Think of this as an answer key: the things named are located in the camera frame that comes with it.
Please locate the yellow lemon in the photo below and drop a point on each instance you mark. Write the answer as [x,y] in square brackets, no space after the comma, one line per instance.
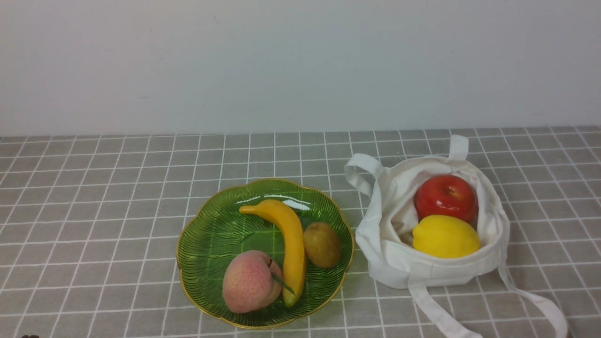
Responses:
[445,237]

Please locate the brown kiwi fruit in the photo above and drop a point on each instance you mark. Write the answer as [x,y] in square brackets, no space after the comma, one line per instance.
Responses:
[322,245]

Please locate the white cloth bag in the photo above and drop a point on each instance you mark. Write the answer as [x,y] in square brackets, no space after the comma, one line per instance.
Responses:
[384,230]

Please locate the green glass fruit plate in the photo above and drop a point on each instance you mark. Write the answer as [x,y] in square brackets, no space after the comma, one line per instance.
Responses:
[219,232]

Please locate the yellow banana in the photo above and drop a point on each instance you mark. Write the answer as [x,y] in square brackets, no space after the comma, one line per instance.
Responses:
[295,260]

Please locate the pink peach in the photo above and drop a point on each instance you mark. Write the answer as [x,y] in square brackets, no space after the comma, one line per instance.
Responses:
[248,284]

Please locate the red apple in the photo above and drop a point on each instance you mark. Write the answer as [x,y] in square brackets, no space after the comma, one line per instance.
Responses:
[446,195]

